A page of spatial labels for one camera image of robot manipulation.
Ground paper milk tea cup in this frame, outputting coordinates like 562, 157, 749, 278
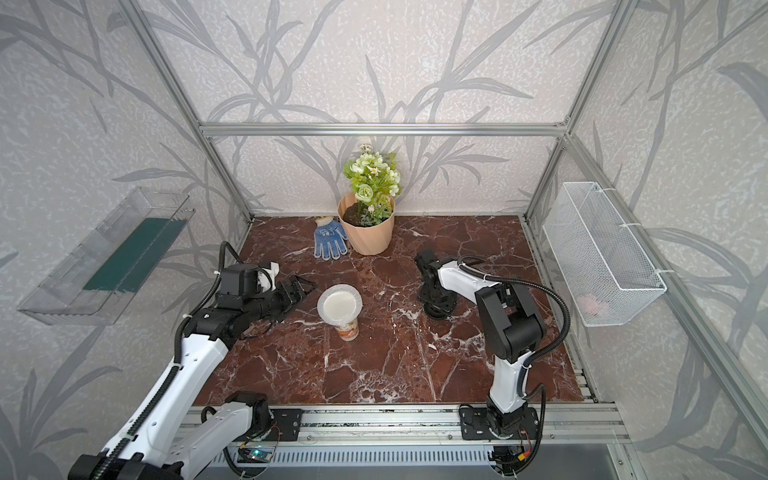
335, 318, 359, 342

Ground translucent round leak-proof paper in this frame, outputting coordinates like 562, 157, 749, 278
317, 284, 363, 326

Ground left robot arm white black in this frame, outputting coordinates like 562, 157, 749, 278
68, 263, 316, 479

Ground terracotta flower pot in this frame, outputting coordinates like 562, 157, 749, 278
338, 192, 395, 256

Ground blue work glove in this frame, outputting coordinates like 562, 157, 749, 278
314, 216, 348, 261

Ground green mat in shelf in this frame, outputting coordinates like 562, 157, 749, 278
84, 218, 188, 293

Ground green white artificial flowers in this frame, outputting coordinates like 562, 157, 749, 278
343, 143, 401, 227

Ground pink object in basket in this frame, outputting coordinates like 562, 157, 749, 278
577, 294, 609, 317

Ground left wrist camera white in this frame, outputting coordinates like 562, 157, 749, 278
257, 261, 280, 292

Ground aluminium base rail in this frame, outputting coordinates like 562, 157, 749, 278
230, 403, 630, 468

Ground clear acrylic wall shelf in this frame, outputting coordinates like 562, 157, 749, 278
18, 187, 195, 326

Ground white wire mesh basket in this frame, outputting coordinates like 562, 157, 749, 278
543, 182, 667, 327

